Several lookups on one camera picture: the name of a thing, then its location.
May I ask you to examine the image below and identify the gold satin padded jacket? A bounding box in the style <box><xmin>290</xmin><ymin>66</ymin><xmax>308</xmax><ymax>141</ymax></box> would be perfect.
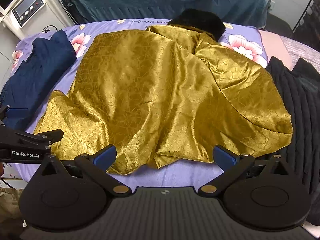
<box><xmin>35</xmin><ymin>10</ymin><xmax>293</xmax><ymax>175</ymax></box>

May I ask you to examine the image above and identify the white appliance with control panel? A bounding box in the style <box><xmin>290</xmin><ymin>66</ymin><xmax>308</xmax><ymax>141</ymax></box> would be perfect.
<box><xmin>1</xmin><ymin>0</ymin><xmax>75</xmax><ymax>40</ymax></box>

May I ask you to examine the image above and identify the black wire shelf rack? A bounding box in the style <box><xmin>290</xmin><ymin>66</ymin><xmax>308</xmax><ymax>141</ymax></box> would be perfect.
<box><xmin>293</xmin><ymin>0</ymin><xmax>319</xmax><ymax>46</ymax></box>

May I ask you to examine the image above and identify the navy blue folded garment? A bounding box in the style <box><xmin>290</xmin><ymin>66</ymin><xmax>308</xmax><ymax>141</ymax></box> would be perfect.
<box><xmin>1</xmin><ymin>30</ymin><xmax>76</xmax><ymax>131</ymax></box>

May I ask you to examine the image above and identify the black quilted jacket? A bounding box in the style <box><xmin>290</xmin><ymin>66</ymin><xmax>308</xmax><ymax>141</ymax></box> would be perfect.
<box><xmin>266</xmin><ymin>57</ymin><xmax>319</xmax><ymax>225</ymax></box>

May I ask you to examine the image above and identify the purple floral bed sheet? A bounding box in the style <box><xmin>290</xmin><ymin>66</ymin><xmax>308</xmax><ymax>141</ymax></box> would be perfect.
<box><xmin>4</xmin><ymin>18</ymin><xmax>268</xmax><ymax>189</ymax></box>

